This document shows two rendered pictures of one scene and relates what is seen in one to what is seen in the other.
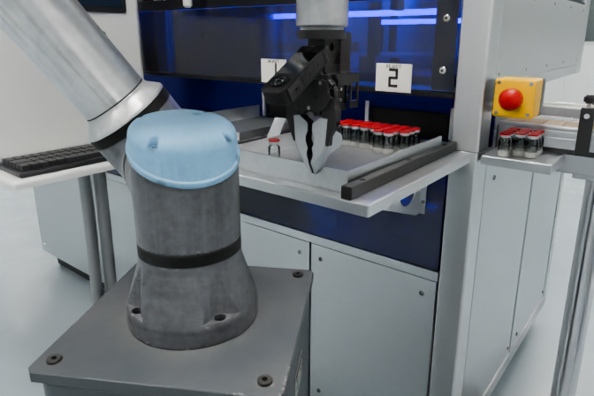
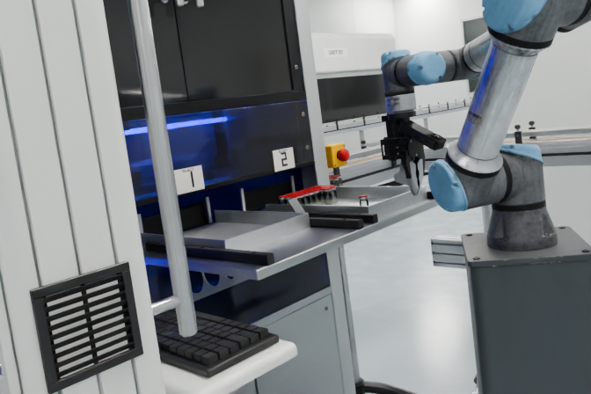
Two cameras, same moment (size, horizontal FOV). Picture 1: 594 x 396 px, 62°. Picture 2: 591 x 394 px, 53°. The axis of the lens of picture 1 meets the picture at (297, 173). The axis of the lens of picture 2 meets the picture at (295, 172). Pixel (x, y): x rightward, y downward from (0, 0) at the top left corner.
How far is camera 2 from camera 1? 174 cm
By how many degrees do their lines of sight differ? 84
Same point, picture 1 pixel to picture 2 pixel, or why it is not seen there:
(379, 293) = (304, 332)
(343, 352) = not seen: outside the picture
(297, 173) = (407, 200)
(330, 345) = not seen: outside the picture
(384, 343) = (314, 372)
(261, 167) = (390, 208)
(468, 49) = (316, 131)
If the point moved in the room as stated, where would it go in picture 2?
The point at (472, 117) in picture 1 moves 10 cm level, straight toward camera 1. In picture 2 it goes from (324, 171) to (355, 170)
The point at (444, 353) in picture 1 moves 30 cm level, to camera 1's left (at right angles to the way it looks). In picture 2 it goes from (344, 340) to (345, 385)
